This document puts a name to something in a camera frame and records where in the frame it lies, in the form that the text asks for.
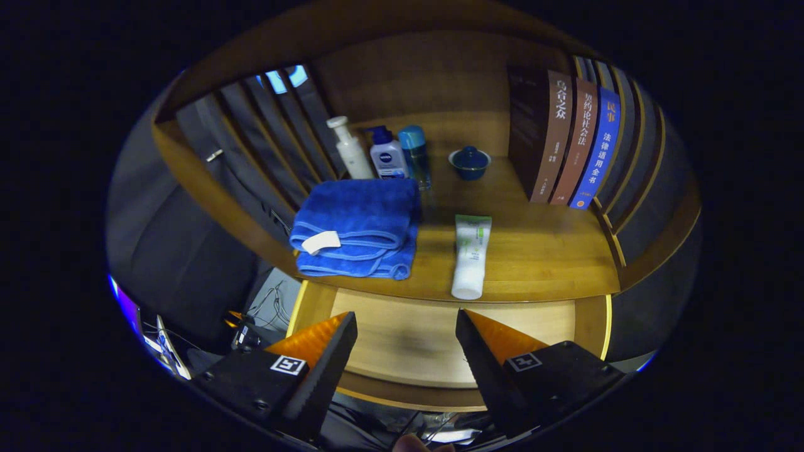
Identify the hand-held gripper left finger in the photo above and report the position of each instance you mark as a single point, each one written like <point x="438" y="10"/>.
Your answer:
<point x="326" y="380"/>

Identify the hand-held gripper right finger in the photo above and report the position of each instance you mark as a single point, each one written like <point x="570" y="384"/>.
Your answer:
<point x="490" y="380"/>

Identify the wooden drawer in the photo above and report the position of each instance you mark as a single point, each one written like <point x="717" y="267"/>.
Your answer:
<point x="402" y="339"/>

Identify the white and green tube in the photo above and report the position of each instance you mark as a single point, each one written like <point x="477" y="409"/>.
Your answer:
<point x="470" y="270"/>

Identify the wooden countertop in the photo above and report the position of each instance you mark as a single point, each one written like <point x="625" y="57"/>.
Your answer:
<point x="534" y="251"/>

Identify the wooden cabinet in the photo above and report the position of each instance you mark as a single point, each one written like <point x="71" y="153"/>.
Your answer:
<point x="408" y="81"/>

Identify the blue folded towel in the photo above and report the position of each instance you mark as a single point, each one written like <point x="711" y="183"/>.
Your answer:
<point x="364" y="207"/>

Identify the blue lidded teacup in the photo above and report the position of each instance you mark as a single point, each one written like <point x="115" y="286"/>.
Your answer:
<point x="470" y="164"/>

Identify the white pump bottle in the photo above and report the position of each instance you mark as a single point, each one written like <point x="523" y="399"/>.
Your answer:
<point x="353" y="157"/>

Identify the white bottle with blue cap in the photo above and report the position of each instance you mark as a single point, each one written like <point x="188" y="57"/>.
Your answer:
<point x="388" y="160"/>

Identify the teal bottle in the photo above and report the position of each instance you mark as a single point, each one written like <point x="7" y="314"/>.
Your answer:
<point x="414" y="157"/>

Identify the reddish brown book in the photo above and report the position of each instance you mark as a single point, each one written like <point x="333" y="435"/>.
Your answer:
<point x="575" y="150"/>

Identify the dark brown book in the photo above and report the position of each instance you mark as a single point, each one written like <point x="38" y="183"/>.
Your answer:
<point x="540" y="138"/>

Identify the silver clip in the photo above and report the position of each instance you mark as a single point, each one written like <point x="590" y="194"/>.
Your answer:
<point x="214" y="155"/>

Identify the blue book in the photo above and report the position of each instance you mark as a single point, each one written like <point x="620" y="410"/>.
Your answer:
<point x="597" y="150"/>

